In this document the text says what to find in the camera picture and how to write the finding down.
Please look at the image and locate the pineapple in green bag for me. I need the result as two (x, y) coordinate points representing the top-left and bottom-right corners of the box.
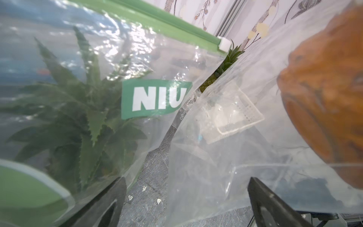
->
(1, 27), (147, 194)

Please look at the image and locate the white perforated plastic basket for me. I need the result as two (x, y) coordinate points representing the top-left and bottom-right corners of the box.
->
(196, 82), (265, 144)

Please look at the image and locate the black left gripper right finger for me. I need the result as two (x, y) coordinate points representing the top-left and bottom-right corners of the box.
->
(248, 177), (312, 227)

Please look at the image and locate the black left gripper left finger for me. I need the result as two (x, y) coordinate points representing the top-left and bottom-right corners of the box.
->
(56, 177), (127, 227)

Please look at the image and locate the green zipper NIU bag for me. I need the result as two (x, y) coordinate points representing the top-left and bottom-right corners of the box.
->
(1, 1), (232, 227)

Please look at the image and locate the yellow pineapple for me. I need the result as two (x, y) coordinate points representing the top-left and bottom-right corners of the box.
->
(199, 42), (244, 93)
(277, 5), (363, 189)

